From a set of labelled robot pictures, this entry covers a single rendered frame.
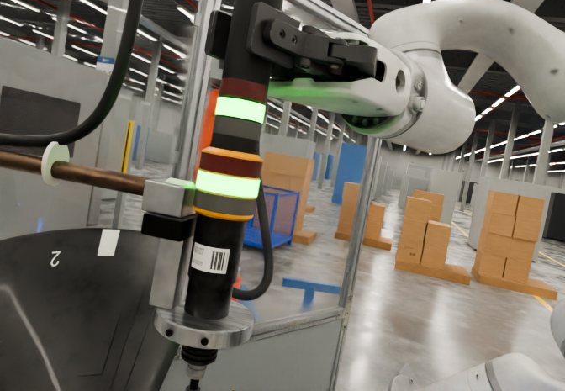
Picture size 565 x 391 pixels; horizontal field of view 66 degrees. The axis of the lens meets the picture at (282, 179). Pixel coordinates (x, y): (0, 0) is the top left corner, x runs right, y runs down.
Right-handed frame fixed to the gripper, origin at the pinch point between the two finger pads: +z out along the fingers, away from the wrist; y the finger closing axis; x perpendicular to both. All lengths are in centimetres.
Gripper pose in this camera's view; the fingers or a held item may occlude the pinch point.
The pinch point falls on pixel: (250, 38)
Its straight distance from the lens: 31.9
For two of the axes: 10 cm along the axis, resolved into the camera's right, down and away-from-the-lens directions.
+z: -6.9, -0.9, -7.2
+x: 1.7, -9.8, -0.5
